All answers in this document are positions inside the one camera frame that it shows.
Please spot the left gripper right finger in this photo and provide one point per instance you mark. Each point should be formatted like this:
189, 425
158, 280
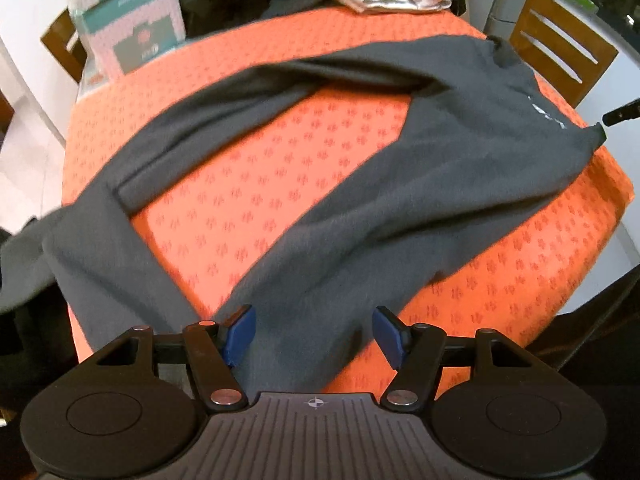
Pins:
415, 353

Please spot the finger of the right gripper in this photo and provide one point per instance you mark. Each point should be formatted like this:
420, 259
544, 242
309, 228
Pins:
625, 113

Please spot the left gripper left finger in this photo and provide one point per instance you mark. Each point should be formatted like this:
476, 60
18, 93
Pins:
213, 350

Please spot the wooden chair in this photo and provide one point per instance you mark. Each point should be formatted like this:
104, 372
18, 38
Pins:
564, 50

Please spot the dark grey sweater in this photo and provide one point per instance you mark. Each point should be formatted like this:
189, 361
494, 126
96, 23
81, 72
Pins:
480, 152

